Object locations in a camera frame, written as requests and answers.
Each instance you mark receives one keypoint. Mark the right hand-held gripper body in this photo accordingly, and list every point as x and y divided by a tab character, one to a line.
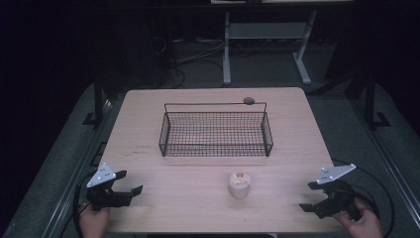
338	200

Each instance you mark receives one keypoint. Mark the pale peach lumpy object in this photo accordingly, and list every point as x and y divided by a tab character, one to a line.
239	185

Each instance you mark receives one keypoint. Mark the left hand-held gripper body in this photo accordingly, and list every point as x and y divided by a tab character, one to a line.
102	195

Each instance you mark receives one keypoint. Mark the person's left hand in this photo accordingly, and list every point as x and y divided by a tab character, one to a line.
94	223

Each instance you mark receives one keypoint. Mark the black upright post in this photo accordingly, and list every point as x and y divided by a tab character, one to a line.
370	99
98	99

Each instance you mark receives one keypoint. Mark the small grey round object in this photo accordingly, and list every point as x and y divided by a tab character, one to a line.
248	100

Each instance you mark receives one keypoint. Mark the person's right hand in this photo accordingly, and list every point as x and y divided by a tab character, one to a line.
365	226

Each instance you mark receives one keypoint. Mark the aluminium rail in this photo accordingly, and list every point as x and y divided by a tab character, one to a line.
388	172
71	185

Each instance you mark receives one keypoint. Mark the white metal stand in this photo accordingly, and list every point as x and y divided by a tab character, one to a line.
264	31

